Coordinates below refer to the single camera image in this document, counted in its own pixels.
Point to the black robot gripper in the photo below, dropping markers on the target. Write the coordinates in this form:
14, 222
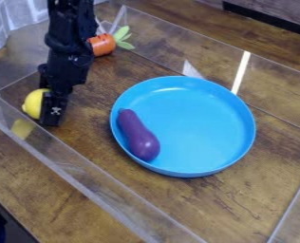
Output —
60, 73

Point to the yellow toy lemon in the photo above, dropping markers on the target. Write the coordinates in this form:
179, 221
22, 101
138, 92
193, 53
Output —
32, 103

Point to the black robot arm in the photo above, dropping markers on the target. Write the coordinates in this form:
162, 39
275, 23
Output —
71, 27

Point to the blue round plastic tray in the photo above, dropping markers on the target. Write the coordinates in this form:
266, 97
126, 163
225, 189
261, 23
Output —
202, 123

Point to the orange toy carrot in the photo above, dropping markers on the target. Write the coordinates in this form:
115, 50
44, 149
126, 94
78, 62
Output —
104, 42

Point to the white grid curtain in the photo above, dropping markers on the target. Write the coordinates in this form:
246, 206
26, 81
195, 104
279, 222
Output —
19, 13

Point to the purple toy eggplant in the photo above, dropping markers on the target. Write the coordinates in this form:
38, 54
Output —
143, 143

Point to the clear acrylic enclosure wall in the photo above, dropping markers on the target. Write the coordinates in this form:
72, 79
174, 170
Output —
70, 184

